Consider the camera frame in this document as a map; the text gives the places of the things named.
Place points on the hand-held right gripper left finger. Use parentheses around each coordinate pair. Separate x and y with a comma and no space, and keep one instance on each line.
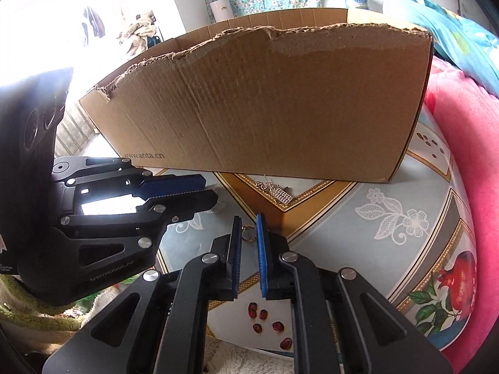
(235,272)

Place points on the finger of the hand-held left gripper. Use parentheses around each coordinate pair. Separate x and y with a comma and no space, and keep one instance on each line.
(195,204)
(171,185)

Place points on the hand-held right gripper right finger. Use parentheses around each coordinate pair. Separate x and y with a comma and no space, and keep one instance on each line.
(262,265)

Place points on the silver beaded bar pendant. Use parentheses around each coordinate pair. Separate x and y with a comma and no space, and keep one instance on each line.
(282,195)

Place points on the brown cardboard box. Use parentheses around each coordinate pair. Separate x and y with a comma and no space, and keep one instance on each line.
(273,105)

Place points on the metal railing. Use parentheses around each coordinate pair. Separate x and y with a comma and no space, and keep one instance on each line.
(74,132)

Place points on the white fluffy robe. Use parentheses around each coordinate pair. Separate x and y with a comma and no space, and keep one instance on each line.
(234,358)

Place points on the fruit print tablecloth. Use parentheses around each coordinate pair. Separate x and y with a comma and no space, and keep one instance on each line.
(351,241)

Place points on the dark hanging jacket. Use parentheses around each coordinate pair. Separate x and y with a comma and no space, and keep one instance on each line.
(93,21)

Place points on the pile of clothes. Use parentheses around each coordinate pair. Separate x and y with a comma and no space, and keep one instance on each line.
(136,31)

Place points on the pink floral blanket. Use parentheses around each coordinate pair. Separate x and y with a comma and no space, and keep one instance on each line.
(479,202)

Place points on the blue patterned pillow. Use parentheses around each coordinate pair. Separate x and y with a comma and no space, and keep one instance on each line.
(448,27)

